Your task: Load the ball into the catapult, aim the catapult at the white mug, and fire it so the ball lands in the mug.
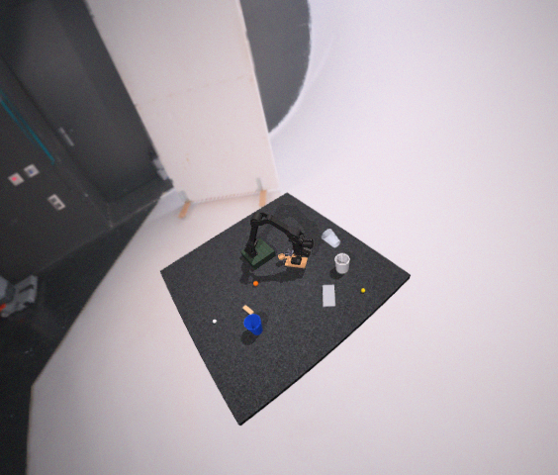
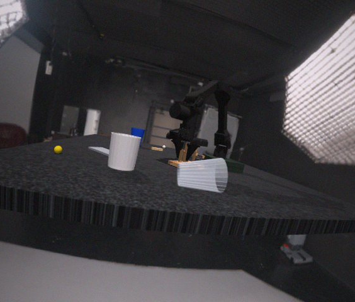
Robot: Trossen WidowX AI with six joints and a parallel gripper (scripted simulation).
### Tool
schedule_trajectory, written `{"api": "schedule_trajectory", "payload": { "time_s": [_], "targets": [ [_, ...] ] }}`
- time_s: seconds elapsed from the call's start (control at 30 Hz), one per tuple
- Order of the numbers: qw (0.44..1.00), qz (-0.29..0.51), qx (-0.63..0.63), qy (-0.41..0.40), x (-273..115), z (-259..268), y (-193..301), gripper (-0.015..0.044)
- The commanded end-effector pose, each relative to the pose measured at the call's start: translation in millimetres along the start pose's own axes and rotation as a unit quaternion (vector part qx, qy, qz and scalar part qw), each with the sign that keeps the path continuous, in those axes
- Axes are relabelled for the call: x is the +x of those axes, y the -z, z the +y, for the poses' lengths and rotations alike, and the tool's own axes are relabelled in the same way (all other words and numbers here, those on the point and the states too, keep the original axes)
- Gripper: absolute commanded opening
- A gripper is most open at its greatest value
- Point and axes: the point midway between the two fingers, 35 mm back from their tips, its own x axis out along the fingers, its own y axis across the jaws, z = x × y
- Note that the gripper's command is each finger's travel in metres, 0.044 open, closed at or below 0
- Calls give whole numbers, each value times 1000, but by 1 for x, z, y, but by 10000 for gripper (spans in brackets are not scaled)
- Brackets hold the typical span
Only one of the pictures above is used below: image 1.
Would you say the white mug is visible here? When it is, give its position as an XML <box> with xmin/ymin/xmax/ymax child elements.
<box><xmin>334</xmin><ymin>254</ymin><xmax>350</xmax><ymax>273</ymax></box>

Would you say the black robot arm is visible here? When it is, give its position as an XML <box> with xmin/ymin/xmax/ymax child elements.
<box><xmin>244</xmin><ymin>212</ymin><xmax>314</xmax><ymax>258</ymax></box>

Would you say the white ribbed cup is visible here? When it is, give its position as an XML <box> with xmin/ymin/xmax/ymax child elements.
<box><xmin>322</xmin><ymin>229</ymin><xmax>340</xmax><ymax>248</ymax></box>

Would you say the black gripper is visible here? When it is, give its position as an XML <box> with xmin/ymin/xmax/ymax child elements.
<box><xmin>291</xmin><ymin>246</ymin><xmax>303</xmax><ymax>265</ymax></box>

